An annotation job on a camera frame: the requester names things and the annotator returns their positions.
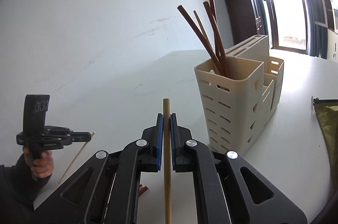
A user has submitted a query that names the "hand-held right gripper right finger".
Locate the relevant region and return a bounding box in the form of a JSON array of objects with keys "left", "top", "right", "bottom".
[{"left": 170, "top": 113, "right": 308, "bottom": 224}]

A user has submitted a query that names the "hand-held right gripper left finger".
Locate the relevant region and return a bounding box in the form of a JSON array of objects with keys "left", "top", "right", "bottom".
[{"left": 30, "top": 113, "right": 164, "bottom": 224}]

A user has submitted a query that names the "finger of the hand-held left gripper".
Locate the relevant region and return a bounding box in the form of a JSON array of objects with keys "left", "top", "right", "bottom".
[
  {"left": 46, "top": 128, "right": 91, "bottom": 136},
  {"left": 62, "top": 134, "right": 92, "bottom": 147}
]

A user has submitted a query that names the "light bamboo chopstick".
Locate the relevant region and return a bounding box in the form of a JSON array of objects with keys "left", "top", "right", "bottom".
[
  {"left": 193, "top": 10, "right": 219, "bottom": 61},
  {"left": 162, "top": 98, "right": 172, "bottom": 224},
  {"left": 57, "top": 131, "right": 96, "bottom": 185}
]

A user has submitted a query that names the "cream plastic utensil holder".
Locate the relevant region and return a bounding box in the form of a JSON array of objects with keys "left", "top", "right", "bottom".
[{"left": 194, "top": 34, "right": 285, "bottom": 158}]

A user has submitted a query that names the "person's left forearm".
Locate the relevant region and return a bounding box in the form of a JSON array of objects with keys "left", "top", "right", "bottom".
[{"left": 0, "top": 154, "right": 52, "bottom": 214}]

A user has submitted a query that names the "person's left hand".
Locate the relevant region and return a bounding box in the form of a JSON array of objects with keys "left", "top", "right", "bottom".
[{"left": 22, "top": 146, "right": 55, "bottom": 179}]

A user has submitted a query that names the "olive green fabric bag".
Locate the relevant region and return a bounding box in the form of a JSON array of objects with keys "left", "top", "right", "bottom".
[{"left": 311, "top": 96, "right": 338, "bottom": 177}]

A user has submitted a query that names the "glass balcony door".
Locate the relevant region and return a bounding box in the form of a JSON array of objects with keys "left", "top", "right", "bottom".
[{"left": 245, "top": 0, "right": 321, "bottom": 56}]

